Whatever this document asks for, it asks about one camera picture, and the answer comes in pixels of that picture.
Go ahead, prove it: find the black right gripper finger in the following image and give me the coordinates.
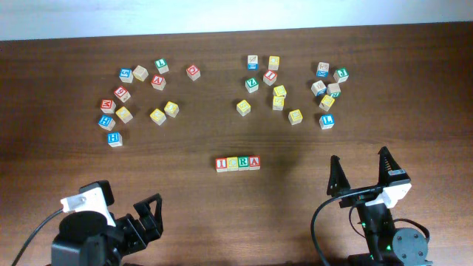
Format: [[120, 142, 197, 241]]
[[378, 146, 400, 185], [327, 155, 351, 196]]

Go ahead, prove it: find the red letter i block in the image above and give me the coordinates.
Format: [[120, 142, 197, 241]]
[[215, 158, 228, 172], [263, 70, 277, 86]]

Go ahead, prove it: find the red letter a block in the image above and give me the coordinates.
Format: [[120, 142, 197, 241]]
[[151, 75, 166, 91], [248, 156, 261, 170]]

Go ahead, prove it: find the yellow letter C block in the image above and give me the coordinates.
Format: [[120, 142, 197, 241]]
[[226, 157, 239, 171]]

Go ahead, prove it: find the green letter R block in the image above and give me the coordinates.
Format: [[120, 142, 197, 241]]
[[238, 156, 250, 171]]

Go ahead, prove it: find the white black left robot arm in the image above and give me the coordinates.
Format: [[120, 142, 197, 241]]
[[51, 194, 163, 266]]

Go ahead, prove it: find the blue letter L block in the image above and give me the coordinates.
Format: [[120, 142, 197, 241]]
[[319, 114, 335, 130]]

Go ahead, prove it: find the yellow block lower right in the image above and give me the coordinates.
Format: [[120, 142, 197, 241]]
[[288, 109, 303, 126]]

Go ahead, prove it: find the yellow block tilted right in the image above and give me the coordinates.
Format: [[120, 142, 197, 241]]
[[319, 95, 335, 112]]

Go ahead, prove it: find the blue letter H block lower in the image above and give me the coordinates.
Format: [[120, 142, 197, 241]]
[[107, 132, 123, 147]]

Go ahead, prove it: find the blue letter h block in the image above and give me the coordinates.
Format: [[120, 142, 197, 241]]
[[107, 132, 123, 147], [98, 115, 115, 131]]

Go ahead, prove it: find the wooden block green edge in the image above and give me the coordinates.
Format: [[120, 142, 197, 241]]
[[327, 83, 341, 98]]

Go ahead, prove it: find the wooden block blue edge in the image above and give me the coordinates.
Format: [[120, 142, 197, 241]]
[[311, 81, 327, 97]]

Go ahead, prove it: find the green letter J block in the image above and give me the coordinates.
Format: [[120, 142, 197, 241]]
[[333, 67, 349, 83]]

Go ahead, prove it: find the yellow block middle lower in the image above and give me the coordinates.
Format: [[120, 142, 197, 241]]
[[272, 96, 285, 111]]

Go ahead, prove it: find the yellow block left lower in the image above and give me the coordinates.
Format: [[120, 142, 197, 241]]
[[150, 109, 166, 126]]

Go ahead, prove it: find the blue letter H block upper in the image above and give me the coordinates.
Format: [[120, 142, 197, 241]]
[[98, 115, 115, 131]]

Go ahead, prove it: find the yellow block middle upper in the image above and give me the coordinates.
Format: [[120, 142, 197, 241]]
[[273, 85, 287, 98]]

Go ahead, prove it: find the yellow block far left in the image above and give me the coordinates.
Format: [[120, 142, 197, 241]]
[[115, 106, 133, 123]]

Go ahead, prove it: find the yellow block left upper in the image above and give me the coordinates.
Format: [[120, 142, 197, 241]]
[[164, 101, 180, 117]]

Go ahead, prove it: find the wooden block blue bottom right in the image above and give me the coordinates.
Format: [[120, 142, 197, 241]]
[[316, 62, 330, 78]]

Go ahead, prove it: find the red letter M block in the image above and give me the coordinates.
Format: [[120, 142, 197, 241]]
[[100, 99, 116, 114]]

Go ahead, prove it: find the red number 6 block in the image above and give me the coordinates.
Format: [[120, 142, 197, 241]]
[[114, 86, 131, 103]]

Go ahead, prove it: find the green letter Z block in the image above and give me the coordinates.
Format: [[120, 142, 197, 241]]
[[245, 78, 259, 93]]

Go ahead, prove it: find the yellow block top centre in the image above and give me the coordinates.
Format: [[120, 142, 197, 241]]
[[268, 55, 280, 71]]

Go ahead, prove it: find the wooden block blue side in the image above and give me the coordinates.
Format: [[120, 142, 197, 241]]
[[247, 55, 259, 70]]

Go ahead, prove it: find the plain wooden block left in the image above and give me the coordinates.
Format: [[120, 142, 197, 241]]
[[132, 65, 149, 82]]

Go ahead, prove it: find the blue block top left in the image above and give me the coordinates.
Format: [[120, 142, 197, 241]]
[[119, 68, 134, 83]]

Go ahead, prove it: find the red letter C block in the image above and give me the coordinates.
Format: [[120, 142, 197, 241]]
[[186, 64, 201, 81]]

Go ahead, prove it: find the green letter L block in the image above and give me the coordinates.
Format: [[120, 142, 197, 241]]
[[154, 58, 169, 74]]

